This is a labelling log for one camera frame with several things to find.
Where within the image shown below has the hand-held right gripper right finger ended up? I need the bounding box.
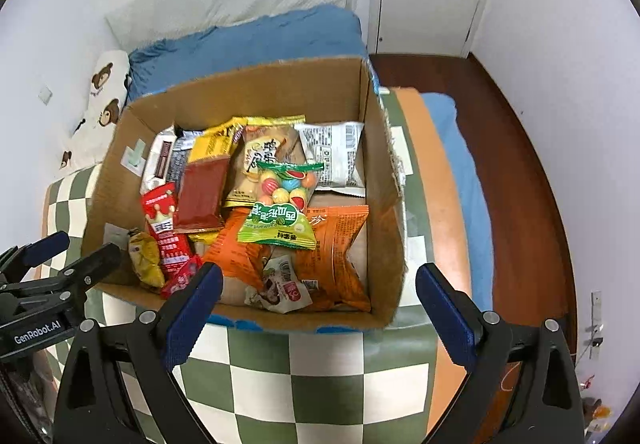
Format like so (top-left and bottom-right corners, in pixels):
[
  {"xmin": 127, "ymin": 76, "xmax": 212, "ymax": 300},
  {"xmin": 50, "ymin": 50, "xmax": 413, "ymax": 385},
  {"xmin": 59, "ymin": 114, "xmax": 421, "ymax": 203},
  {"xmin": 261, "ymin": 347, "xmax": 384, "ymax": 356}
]
[{"xmin": 415, "ymin": 263, "xmax": 586, "ymax": 444}]

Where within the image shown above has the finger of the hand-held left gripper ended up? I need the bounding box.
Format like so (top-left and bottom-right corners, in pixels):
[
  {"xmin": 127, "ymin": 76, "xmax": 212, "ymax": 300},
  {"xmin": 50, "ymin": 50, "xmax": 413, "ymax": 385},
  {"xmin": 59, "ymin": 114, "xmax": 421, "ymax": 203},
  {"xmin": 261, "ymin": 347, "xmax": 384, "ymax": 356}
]
[
  {"xmin": 0, "ymin": 242, "xmax": 122, "ymax": 311},
  {"xmin": 0, "ymin": 230, "xmax": 71, "ymax": 283}
]

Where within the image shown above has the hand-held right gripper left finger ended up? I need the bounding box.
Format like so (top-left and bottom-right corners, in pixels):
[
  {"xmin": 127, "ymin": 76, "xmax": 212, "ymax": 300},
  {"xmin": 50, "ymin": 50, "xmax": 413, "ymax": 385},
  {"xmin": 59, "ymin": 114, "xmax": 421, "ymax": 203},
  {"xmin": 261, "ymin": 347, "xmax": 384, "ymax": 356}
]
[{"xmin": 52, "ymin": 261, "xmax": 225, "ymax": 444}]

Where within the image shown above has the small red snack packet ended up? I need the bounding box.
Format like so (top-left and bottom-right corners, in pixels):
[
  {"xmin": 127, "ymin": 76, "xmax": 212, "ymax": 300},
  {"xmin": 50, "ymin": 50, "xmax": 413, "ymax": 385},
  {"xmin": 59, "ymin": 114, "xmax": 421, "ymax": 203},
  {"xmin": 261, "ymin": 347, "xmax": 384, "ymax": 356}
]
[{"xmin": 160, "ymin": 257, "xmax": 204, "ymax": 300}]

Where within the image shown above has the crinkled yellow snack packet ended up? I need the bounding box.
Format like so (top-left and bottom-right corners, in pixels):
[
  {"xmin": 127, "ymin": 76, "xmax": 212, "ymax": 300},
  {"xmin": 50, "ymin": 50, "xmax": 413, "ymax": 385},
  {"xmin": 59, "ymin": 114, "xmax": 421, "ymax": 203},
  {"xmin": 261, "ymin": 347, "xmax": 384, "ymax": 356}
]
[{"xmin": 127, "ymin": 229, "xmax": 166, "ymax": 289}]

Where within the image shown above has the orange snack packet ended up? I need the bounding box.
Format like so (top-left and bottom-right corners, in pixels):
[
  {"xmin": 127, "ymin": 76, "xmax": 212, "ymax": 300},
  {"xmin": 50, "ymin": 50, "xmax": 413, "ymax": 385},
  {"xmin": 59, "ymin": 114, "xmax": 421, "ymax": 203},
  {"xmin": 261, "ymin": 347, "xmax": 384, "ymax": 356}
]
[
  {"xmin": 202, "ymin": 207, "xmax": 272, "ymax": 293},
  {"xmin": 272, "ymin": 204, "xmax": 372, "ymax": 313}
]

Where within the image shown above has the small white red packet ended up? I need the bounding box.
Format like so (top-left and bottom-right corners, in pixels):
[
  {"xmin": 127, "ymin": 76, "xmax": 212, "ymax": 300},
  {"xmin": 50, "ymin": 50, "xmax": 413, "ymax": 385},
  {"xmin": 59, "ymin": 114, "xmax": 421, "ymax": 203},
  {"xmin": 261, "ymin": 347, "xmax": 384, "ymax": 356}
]
[{"xmin": 244, "ymin": 255, "xmax": 314, "ymax": 314}]

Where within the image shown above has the white brown snack packet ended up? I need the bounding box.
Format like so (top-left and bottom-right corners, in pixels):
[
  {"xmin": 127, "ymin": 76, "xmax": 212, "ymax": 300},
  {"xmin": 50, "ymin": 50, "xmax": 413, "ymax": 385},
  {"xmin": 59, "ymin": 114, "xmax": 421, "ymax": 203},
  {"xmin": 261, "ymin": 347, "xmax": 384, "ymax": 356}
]
[{"xmin": 140, "ymin": 131, "xmax": 176, "ymax": 195}]

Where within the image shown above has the red-orange spicy strip packet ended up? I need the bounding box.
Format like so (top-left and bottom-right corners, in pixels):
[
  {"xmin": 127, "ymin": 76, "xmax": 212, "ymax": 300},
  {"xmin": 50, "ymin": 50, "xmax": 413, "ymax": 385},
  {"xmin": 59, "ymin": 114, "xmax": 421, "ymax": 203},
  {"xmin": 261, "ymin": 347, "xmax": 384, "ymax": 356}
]
[{"xmin": 172, "ymin": 156, "xmax": 231, "ymax": 234}]

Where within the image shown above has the green candy ball packet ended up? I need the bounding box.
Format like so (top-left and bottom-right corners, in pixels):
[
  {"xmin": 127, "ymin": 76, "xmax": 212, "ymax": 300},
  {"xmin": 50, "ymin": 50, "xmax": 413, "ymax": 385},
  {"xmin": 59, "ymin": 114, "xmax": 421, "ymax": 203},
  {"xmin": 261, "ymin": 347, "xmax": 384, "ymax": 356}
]
[{"xmin": 236, "ymin": 161, "xmax": 326, "ymax": 251}]

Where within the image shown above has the silver white snack packet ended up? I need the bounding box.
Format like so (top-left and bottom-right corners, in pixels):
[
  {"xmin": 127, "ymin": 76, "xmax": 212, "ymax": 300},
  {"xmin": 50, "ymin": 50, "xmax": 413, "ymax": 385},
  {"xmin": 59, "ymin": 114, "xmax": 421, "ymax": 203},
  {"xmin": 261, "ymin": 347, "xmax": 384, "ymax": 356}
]
[{"xmin": 295, "ymin": 121, "xmax": 367, "ymax": 198}]

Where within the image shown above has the brown cardboard box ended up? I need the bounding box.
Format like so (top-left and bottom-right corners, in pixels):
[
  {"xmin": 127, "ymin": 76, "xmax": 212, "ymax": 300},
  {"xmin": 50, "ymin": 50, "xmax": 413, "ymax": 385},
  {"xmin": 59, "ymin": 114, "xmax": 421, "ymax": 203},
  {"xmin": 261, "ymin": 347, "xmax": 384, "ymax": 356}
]
[{"xmin": 82, "ymin": 55, "xmax": 407, "ymax": 334}]

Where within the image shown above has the red crown-print snack packet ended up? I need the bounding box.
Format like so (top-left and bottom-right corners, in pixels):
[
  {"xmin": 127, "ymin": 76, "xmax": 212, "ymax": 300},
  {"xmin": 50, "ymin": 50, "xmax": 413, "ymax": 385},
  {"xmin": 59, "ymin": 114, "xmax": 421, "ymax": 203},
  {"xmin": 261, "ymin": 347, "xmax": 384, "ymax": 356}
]
[{"xmin": 140, "ymin": 182, "xmax": 196, "ymax": 275}]

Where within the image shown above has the blue bed sheet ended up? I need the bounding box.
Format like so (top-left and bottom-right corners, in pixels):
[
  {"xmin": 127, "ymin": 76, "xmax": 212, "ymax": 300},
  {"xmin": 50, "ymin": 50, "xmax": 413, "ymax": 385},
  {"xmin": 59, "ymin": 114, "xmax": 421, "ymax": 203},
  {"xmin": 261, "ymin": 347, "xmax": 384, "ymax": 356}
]
[{"xmin": 419, "ymin": 93, "xmax": 496, "ymax": 321}]

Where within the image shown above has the bear-print pillow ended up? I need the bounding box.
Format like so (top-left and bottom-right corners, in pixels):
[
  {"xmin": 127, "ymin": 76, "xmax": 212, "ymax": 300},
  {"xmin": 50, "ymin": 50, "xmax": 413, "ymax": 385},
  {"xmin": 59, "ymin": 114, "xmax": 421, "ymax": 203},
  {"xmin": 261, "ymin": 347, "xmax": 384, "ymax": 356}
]
[{"xmin": 59, "ymin": 50, "xmax": 132, "ymax": 171}]

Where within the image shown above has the long yellow snack packet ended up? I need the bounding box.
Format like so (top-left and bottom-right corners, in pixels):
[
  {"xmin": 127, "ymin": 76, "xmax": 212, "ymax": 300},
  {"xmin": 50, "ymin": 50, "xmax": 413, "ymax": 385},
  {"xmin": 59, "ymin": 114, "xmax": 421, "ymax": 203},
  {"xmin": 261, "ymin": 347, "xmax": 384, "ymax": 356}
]
[{"xmin": 186, "ymin": 116, "xmax": 249, "ymax": 246}]

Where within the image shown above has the clear yellow egg-cake packet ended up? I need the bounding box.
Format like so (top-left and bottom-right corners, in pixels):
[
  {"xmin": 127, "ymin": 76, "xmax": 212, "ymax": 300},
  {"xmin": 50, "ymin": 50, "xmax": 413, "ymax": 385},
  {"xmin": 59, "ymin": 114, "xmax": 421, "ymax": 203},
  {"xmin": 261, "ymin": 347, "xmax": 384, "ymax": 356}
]
[{"xmin": 222, "ymin": 115, "xmax": 307, "ymax": 210}]

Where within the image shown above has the blue folded blanket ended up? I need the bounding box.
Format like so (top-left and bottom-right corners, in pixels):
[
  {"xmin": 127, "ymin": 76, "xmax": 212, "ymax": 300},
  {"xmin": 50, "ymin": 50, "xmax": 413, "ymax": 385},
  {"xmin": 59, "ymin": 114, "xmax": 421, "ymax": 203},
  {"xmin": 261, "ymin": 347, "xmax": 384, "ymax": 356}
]
[{"xmin": 127, "ymin": 4, "xmax": 370, "ymax": 101}]

